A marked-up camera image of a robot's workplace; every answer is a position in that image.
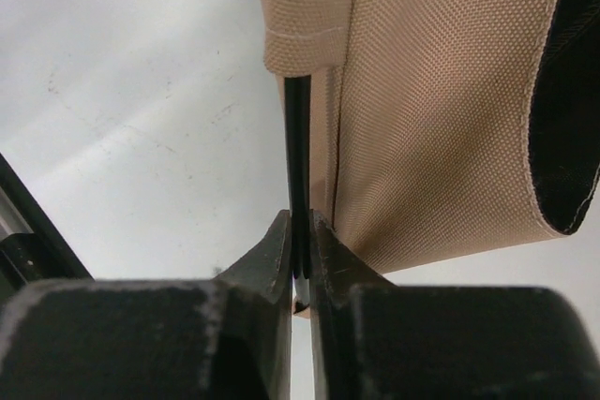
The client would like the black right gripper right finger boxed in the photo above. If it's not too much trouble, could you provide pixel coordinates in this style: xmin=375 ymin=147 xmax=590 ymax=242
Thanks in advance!
xmin=310 ymin=215 xmax=591 ymax=399

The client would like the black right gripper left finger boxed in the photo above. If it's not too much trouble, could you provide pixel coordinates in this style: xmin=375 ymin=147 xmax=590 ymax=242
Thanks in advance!
xmin=1 ymin=211 xmax=292 ymax=399

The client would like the tan fabric pet tent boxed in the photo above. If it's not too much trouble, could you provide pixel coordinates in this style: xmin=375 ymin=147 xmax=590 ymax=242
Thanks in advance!
xmin=262 ymin=0 xmax=599 ymax=273

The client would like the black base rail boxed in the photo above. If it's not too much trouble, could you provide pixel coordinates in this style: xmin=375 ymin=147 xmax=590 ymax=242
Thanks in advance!
xmin=1 ymin=158 xmax=92 ymax=297

